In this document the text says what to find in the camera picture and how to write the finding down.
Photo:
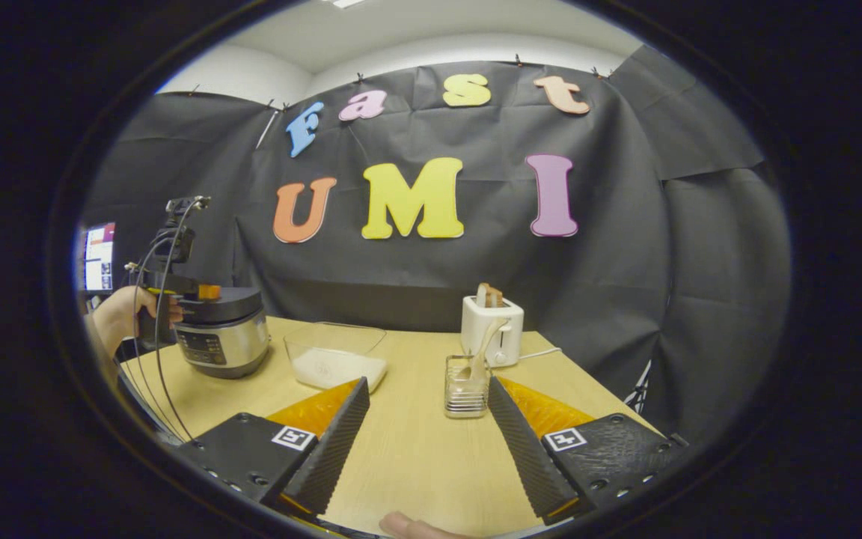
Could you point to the computer monitor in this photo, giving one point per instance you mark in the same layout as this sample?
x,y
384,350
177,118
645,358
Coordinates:
x,y
99,258

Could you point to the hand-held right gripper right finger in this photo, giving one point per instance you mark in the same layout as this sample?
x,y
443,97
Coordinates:
x,y
528,449

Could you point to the black silver rice cooker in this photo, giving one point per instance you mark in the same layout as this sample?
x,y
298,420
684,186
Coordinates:
x,y
225,337

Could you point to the white rice heap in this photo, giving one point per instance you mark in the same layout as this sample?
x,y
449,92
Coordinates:
x,y
337,370

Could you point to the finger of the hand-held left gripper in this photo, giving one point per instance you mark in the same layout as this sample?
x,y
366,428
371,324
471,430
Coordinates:
x,y
209,292

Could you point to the clear plastic rice container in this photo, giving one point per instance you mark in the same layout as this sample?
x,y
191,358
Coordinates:
x,y
334,344

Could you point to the black backdrop cloth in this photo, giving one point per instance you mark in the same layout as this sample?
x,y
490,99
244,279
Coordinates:
x,y
476,269

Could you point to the brown bread slice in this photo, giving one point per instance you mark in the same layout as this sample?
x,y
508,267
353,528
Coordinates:
x,y
489,296

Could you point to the white toaster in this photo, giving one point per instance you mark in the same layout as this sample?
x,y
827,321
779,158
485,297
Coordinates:
x,y
502,329

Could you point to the wooden spoon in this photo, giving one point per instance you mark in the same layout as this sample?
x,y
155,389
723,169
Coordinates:
x,y
485,352

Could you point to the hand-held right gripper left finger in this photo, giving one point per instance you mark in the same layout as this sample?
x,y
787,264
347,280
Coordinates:
x,y
330,445

